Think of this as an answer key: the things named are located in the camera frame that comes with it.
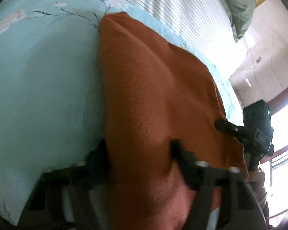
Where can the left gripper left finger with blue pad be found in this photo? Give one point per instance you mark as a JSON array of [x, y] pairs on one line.
[[98, 159]]

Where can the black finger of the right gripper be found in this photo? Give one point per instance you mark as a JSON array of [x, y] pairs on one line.
[[229, 128]]

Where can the rust orange knit sweater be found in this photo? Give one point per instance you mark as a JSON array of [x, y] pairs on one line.
[[156, 92]]

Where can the green quilted blanket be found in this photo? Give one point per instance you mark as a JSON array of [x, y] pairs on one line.
[[240, 13]]

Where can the light blue floral bedsheet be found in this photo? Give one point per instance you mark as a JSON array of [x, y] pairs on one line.
[[51, 94]]

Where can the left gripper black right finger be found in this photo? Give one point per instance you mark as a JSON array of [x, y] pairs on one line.
[[191, 168]]

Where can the person's right hand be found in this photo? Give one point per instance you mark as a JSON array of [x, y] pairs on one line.
[[257, 180]]

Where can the white grey striped duvet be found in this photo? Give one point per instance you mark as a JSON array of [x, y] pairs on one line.
[[204, 24]]

